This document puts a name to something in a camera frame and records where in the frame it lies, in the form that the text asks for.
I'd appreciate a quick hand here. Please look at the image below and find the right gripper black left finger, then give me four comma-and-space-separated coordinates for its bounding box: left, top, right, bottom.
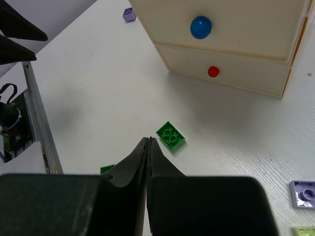
0, 138, 148, 236

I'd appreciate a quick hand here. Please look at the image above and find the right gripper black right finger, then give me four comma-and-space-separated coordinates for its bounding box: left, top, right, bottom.
147, 138, 278, 236

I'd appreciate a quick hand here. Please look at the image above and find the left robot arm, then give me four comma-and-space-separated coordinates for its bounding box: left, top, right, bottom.
0, 0, 48, 65

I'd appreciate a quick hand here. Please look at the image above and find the green lego brick front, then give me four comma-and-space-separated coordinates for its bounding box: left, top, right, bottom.
100, 164, 115, 175

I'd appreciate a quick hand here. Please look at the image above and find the green lego brick near cabinet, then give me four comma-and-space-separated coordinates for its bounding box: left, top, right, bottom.
156, 121, 186, 151

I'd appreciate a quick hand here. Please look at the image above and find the purple lego brick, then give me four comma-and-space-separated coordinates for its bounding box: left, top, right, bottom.
123, 7, 137, 23
289, 180, 315, 209

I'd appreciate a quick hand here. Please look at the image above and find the lime lego brick right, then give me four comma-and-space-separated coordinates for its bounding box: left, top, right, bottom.
293, 227, 315, 236

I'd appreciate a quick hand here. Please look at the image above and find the cream drawer cabinet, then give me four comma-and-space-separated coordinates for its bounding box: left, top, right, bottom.
130, 0, 315, 98

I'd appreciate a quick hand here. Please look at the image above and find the aluminium table rail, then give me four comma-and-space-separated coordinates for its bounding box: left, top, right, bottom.
22, 62, 63, 174

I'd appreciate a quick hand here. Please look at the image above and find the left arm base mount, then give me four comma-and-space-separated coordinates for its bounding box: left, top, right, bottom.
0, 83, 33, 164

